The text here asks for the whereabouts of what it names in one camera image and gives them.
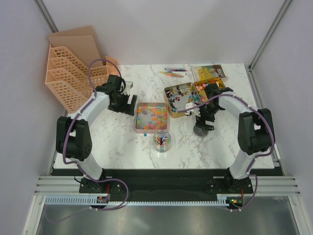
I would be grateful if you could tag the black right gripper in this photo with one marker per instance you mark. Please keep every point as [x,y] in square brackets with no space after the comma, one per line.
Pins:
[200,121]

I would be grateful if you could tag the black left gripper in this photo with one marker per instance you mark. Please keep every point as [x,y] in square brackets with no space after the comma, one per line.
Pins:
[127,109]

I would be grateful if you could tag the silver round jar lid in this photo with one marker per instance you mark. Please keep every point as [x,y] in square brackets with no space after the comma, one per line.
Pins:
[199,132]

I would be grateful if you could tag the gold tin of star candies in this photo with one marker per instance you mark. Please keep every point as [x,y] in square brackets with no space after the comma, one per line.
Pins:
[201,85]

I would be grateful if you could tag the gold tin of lollipops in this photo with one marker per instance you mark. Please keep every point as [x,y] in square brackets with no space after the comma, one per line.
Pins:
[177,96]

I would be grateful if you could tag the pink tray of gummy candies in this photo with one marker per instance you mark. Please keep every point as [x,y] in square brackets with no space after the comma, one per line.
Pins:
[151,117]

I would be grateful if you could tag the clear glass jar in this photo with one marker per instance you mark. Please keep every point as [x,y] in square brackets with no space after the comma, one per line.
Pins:
[162,141]

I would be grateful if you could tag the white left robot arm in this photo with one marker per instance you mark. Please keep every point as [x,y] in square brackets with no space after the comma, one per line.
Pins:
[73,138]

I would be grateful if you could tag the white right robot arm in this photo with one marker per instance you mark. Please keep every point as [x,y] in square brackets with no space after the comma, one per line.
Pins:
[256,136]

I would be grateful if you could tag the paperback book with yellow cover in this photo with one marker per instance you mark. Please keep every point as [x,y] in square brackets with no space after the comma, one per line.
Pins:
[208,72]

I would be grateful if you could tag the orange highlighter pen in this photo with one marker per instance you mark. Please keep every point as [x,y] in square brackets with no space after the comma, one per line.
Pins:
[178,75]

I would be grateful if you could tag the peach plastic file organizer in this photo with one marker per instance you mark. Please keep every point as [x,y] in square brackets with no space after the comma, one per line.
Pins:
[75,64]

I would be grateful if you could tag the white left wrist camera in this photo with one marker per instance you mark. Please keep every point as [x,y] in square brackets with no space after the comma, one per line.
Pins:
[128,87]

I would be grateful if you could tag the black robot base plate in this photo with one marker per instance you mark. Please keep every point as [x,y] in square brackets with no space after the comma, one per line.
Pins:
[168,182]

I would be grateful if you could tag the light blue cable duct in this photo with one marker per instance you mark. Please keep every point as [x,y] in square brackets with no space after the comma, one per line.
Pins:
[140,200]

